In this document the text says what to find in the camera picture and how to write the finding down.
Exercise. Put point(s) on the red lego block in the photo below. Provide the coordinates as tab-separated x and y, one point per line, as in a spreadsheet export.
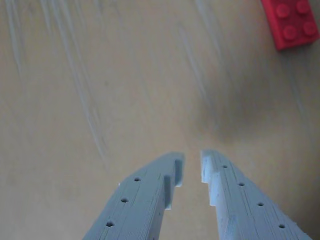
290	25

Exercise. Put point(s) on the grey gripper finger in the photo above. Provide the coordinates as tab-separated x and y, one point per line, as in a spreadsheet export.
140	205
240	207

